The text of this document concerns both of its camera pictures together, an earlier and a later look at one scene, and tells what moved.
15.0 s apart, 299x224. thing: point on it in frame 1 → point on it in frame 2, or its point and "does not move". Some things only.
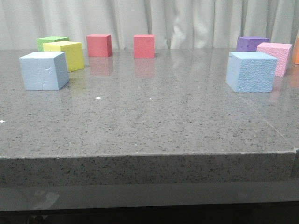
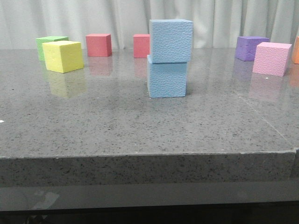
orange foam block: [295, 55] does not move
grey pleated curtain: [175, 24] does not move
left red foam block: [99, 45] does not move
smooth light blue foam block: [45, 71] → [166, 80]
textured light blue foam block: [251, 72] → [171, 40]
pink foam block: [280, 51] does not move
